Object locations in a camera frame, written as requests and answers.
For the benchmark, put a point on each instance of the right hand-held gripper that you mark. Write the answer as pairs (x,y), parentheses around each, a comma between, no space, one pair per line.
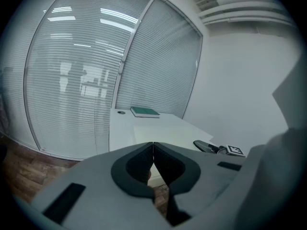
(236,150)

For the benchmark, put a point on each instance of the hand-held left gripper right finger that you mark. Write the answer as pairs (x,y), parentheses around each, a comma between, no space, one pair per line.
(206,176)

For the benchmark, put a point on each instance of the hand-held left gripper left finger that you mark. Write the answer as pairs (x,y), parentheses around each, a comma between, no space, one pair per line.
(96,183)

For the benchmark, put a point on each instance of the green book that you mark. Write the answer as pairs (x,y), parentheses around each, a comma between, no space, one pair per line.
(145,111)

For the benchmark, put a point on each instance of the person's white shirt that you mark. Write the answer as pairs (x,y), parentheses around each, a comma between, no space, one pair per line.
(292,104)

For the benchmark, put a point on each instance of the glass partition with blinds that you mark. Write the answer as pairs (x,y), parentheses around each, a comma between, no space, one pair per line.
(72,68)

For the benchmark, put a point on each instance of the white ceiling pipes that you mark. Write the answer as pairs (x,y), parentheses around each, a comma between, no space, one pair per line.
(239,11)

